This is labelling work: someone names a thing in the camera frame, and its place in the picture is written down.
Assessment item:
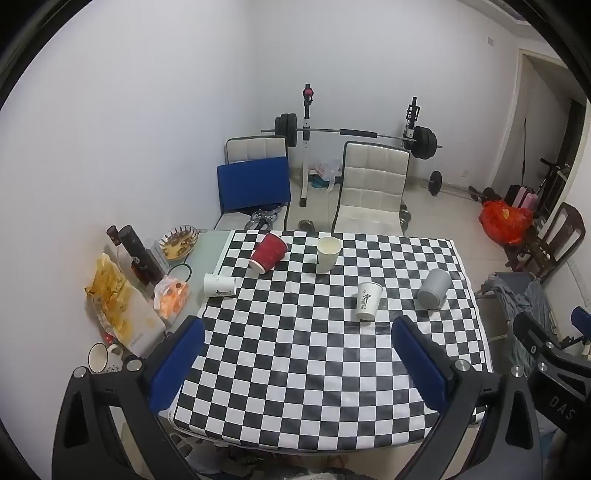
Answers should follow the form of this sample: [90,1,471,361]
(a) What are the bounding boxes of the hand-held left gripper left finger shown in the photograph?
[52,315,206,480]

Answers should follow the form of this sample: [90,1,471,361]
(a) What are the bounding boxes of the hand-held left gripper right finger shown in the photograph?
[392,315,541,480]

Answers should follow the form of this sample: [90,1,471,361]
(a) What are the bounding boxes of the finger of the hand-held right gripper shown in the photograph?
[512,312,561,370]
[560,305,591,358]

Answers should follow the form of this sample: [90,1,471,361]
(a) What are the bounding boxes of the grey cup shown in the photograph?
[417,268,452,310]

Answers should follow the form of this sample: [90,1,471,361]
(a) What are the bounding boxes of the white cup with dark print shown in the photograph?
[355,282,385,322]

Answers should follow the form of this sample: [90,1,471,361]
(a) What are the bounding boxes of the white cup with small print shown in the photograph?
[204,272,237,298]

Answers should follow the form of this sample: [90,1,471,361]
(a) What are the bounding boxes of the cream paper cup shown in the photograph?
[316,235,343,274]

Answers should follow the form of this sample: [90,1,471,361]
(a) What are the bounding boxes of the red paper cup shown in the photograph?
[249,233,290,275]

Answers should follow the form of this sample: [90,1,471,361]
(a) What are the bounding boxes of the grey clothes pile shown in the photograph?
[488,272,562,366]

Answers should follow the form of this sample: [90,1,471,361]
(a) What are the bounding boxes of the snack chips bag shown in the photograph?
[92,281,167,358]

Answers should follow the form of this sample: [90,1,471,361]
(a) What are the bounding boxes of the orange plastic bag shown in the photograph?
[153,275,190,320]

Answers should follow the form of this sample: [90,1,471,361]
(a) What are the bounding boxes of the white patterned mug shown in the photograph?
[88,343,123,374]

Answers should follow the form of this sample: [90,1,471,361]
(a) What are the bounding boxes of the dark wooden chair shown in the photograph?
[505,202,587,283]

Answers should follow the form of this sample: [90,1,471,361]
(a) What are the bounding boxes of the yellow snack bag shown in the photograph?
[84,254,139,340]

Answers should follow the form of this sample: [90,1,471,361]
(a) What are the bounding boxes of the red plastic bag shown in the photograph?
[478,200,534,246]

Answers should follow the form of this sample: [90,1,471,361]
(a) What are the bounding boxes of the tall dark bottle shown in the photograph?
[117,225,165,284]

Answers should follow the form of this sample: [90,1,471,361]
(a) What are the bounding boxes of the glass bowl with food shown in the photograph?
[159,225,199,262]

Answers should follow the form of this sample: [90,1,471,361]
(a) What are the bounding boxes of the black white checkered tablecloth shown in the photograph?
[167,229,494,452]

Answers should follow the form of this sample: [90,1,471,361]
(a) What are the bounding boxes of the pink suitcase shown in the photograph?
[513,185,539,211]

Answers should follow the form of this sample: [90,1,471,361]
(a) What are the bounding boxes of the black kick scooter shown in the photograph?
[534,157,572,219]

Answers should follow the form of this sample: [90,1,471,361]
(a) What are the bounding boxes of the black shoes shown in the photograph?
[468,185,498,204]

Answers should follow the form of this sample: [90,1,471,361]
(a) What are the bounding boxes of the chrome weight parts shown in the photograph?
[246,205,283,230]

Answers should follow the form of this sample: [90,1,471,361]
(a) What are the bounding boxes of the white padded chair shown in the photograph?
[217,136,293,230]
[331,141,411,234]

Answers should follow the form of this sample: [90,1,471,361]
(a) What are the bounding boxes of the blue folding chair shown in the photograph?
[217,157,291,216]

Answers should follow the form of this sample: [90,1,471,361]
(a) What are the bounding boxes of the white plastic bag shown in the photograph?
[316,159,343,186]

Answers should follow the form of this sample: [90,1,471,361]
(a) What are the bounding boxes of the barbell with black plates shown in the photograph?
[261,113,444,160]

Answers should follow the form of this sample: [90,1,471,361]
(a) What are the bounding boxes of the white barbell rack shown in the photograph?
[295,84,422,208]

